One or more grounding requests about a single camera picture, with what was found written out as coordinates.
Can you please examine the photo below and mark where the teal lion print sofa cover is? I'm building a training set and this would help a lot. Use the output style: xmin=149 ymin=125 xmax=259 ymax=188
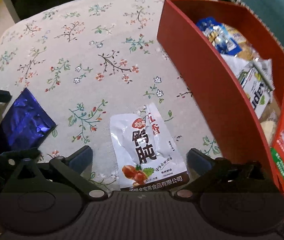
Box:
xmin=207 ymin=0 xmax=284 ymax=63

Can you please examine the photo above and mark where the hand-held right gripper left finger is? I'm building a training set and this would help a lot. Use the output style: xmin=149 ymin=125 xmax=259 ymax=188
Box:
xmin=1 ymin=145 xmax=109 ymax=202

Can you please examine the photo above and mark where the red cardboard box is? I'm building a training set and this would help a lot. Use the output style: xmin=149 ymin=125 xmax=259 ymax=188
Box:
xmin=156 ymin=0 xmax=284 ymax=220

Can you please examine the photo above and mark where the blue foil snack packet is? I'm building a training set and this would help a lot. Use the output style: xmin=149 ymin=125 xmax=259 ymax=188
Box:
xmin=0 ymin=87 xmax=58 ymax=153

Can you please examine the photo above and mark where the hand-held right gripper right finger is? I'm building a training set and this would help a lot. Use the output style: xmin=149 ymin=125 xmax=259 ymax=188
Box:
xmin=173 ymin=148 xmax=282 ymax=202

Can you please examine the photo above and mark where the clear packet round white pastry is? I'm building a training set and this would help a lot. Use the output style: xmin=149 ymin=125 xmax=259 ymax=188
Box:
xmin=259 ymin=102 xmax=282 ymax=147

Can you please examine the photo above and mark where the green white wafer packet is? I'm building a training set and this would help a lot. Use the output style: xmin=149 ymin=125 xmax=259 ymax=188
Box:
xmin=237 ymin=59 xmax=275 ymax=120

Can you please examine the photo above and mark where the blue clear candy packet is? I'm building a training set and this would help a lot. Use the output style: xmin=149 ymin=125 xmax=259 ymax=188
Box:
xmin=196 ymin=17 xmax=242 ymax=55

